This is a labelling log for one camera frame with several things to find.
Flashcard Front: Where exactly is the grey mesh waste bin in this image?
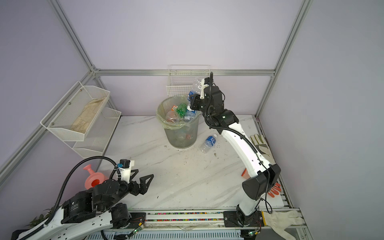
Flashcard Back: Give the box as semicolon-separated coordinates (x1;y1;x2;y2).
155;95;202;149

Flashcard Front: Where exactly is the white cotton glove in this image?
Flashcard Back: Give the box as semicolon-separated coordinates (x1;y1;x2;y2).
262;211;305;240

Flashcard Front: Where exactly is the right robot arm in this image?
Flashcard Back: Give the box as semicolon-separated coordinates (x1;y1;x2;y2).
190;72;281;227

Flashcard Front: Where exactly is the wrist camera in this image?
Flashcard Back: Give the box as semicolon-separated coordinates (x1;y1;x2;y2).
200;77;210;100
118;159;135;183

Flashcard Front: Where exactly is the red coated glove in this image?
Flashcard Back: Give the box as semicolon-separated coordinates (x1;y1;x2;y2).
242;169;282;198

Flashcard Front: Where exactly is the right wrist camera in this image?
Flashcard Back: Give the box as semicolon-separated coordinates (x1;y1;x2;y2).
200;77;210;100

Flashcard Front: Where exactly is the white wire wall basket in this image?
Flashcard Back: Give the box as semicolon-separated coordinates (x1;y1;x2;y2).
166;65;211;97

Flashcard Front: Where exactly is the potted green plant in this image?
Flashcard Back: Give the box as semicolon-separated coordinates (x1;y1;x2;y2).
26;208;54;228

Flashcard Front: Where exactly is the grey white work glove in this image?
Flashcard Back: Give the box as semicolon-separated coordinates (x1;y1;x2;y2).
251;134;276;165

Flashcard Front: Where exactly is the white mesh two-tier shelf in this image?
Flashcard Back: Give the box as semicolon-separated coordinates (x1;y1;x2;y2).
41;82;121;159

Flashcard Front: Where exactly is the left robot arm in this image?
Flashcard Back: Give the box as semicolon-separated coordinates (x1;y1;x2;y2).
12;156;154;240

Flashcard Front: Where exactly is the pink watering can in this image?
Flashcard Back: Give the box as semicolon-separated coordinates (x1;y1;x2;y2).
83;165;108;190

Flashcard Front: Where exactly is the blue label bottle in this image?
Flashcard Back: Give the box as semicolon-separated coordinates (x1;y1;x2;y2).
187;78;202;112
183;111;197;123
201;134;218;154

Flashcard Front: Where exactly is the beige cloth in shelf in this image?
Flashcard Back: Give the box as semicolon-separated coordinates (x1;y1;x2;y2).
70;97;106;134

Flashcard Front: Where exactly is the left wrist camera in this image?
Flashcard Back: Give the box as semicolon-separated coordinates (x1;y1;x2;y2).
118;159;135;183

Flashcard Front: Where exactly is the green plastic bin liner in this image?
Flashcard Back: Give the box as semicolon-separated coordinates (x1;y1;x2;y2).
156;97;201;130

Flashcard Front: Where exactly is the green soda bottle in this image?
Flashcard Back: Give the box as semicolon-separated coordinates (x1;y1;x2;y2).
176;103;188;118

